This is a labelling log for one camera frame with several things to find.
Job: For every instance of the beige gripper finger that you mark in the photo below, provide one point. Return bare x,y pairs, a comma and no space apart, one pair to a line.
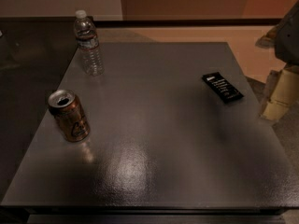
280,93

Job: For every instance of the black rxbar chocolate wrapper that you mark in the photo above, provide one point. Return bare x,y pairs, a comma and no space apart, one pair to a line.
222,87

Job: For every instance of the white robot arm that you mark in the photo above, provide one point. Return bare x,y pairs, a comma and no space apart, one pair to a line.
284,38

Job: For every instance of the orange soda can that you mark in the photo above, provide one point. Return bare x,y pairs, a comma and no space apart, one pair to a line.
68,112

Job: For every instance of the clear plastic water bottle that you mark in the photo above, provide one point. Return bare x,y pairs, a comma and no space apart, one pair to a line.
88,44

